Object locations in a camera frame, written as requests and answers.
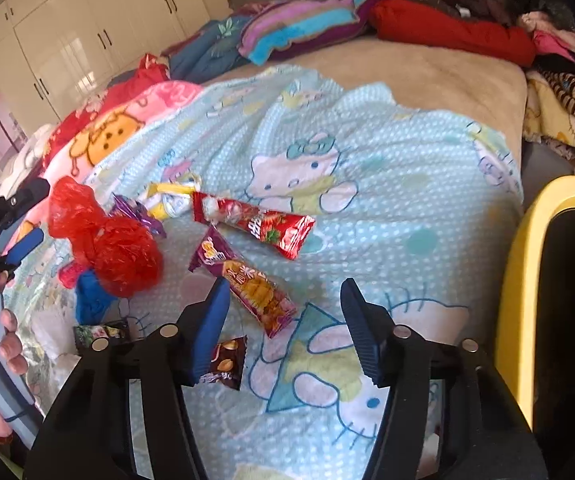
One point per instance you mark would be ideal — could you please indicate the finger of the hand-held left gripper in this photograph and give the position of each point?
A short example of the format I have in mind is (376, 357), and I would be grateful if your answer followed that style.
(30, 242)
(32, 192)

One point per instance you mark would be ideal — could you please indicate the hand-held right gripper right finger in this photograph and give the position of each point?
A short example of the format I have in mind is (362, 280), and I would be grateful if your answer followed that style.
(362, 332)

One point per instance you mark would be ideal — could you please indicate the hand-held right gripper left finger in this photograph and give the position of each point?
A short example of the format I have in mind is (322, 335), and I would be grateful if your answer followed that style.
(210, 332)

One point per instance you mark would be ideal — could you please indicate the red plastic bag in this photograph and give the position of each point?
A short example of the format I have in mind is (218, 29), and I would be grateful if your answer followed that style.
(117, 255)

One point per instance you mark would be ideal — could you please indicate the green snack packet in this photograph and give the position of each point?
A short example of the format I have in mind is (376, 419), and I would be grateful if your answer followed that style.
(92, 334)

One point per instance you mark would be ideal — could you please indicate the yellow bin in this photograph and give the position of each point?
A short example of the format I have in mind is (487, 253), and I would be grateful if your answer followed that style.
(522, 270)

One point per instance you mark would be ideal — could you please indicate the white cloth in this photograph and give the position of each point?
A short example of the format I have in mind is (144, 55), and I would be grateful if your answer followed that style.
(25, 160)

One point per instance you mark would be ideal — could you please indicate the small brown snack packet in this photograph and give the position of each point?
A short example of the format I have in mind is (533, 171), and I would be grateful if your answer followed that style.
(227, 365)

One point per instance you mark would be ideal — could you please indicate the pink foil wrapper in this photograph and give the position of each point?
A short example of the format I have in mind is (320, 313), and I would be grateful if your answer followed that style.
(70, 275)

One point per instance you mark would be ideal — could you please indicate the purple snack wrapper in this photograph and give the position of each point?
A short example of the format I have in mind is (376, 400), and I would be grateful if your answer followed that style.
(210, 252)

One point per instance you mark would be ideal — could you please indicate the blue plastic bag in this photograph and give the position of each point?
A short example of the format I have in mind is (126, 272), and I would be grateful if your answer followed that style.
(92, 295)

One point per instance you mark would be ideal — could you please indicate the purple candy wrapper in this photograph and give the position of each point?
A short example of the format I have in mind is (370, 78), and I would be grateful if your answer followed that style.
(135, 212)

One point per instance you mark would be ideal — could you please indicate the pink cartoon blanket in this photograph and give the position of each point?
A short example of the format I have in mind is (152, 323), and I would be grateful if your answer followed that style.
(117, 130)

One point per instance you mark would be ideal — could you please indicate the long red snack packet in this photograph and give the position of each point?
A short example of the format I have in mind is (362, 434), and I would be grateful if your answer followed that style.
(267, 227)

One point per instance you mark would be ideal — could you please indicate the yellow white wrapper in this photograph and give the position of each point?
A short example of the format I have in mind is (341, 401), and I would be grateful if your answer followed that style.
(167, 205)

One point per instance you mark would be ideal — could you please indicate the red patterned cloth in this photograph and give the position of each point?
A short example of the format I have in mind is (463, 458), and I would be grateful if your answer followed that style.
(140, 77)

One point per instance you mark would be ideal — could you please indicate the light blue cartoon quilt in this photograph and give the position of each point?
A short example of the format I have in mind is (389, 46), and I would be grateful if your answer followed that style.
(367, 160)

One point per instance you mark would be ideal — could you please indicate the white wardrobe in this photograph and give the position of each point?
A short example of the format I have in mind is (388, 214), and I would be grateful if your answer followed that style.
(92, 20)

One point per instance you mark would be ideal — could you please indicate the blue floral blanket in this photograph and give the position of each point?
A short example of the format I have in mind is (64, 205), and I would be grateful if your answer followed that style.
(212, 45)

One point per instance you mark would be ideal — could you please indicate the beige plush bed cover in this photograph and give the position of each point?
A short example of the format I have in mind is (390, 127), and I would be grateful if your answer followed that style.
(417, 75)

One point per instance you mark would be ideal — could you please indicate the yellow cartoon blanket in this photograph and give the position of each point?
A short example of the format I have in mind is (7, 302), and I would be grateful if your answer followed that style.
(542, 120)

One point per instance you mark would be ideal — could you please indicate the striped colourful pillow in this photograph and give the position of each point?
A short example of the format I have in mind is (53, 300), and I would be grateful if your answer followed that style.
(292, 25)

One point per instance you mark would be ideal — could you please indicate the red cloth roll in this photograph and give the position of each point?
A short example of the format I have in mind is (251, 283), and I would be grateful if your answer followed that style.
(447, 30)

